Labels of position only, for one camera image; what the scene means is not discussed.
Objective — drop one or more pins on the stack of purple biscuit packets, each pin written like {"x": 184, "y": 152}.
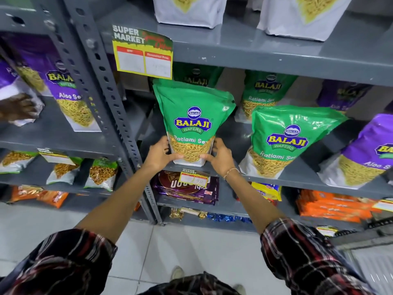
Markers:
{"x": 184, "y": 192}

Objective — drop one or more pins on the person's right hand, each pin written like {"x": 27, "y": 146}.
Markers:
{"x": 223, "y": 161}

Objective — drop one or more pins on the small green white snack packet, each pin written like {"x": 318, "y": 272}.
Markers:
{"x": 63, "y": 173}
{"x": 15, "y": 161}
{"x": 101, "y": 175}

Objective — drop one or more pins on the person's left shoe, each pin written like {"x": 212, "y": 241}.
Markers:
{"x": 177, "y": 273}

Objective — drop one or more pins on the yellow biscuit packet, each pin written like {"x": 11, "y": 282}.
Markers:
{"x": 268, "y": 192}

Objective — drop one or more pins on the stack of orange biscuit packets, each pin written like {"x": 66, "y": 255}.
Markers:
{"x": 334, "y": 207}

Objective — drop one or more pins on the person's right shoe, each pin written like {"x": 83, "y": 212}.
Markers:
{"x": 240, "y": 289}

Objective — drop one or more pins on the row of blue wrapped candies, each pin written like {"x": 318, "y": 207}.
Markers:
{"x": 228, "y": 218}

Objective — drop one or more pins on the row of gold wrapped candies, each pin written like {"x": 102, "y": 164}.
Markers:
{"x": 184, "y": 213}

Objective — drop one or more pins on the person's shoe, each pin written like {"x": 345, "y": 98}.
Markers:
{"x": 240, "y": 289}
{"x": 177, "y": 273}

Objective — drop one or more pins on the green snack pouch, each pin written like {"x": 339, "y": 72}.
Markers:
{"x": 267, "y": 87}
{"x": 285, "y": 141}
{"x": 196, "y": 74}
{"x": 192, "y": 113}

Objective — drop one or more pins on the plaid shirt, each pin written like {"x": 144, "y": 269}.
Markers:
{"x": 61, "y": 267}

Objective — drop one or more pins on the large yellow green price tag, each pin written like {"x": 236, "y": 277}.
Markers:
{"x": 142, "y": 55}

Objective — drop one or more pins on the person's right thumb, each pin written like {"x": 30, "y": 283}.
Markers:
{"x": 207, "y": 158}

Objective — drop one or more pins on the person's left thumb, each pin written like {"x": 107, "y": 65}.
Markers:
{"x": 174, "y": 158}

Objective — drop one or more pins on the person's left forearm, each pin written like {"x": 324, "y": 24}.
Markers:
{"x": 118, "y": 201}

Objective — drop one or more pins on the small yellow price tag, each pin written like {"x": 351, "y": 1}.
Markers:
{"x": 55, "y": 156}
{"x": 195, "y": 177}
{"x": 383, "y": 205}

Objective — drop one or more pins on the white snack pouch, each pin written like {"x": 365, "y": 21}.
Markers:
{"x": 304, "y": 15}
{"x": 190, "y": 9}

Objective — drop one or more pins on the orange snack packet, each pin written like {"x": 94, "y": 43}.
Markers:
{"x": 53, "y": 198}
{"x": 24, "y": 193}

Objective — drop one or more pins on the grey metal shelf rack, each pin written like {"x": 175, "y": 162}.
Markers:
{"x": 61, "y": 138}
{"x": 245, "y": 49}

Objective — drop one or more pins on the person's left hand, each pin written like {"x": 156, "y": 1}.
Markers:
{"x": 158, "y": 156}

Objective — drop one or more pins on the purple snack pouch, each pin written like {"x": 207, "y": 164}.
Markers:
{"x": 67, "y": 89}
{"x": 365, "y": 156}
{"x": 344, "y": 93}
{"x": 12, "y": 85}

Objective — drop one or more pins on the person's right forearm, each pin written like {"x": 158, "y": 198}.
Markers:
{"x": 253, "y": 202}

